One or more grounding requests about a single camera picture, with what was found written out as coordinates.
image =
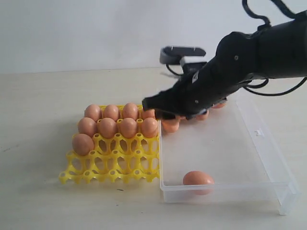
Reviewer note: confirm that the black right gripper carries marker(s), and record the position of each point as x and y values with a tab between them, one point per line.
199	91

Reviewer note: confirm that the brown egg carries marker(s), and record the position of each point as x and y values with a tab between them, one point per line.
148	113
170	126
128	127
111	111
203	116
180	117
82	144
107	127
130	110
87	126
219	105
198	178
149	127
93	112

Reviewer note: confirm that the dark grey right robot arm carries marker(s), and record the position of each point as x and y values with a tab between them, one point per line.
274	53

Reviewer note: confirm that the yellow plastic egg tray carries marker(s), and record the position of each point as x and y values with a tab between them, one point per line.
116	158

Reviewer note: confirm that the clear plastic container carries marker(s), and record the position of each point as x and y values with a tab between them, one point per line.
233	146

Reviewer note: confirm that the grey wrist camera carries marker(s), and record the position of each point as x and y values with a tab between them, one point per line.
181	55

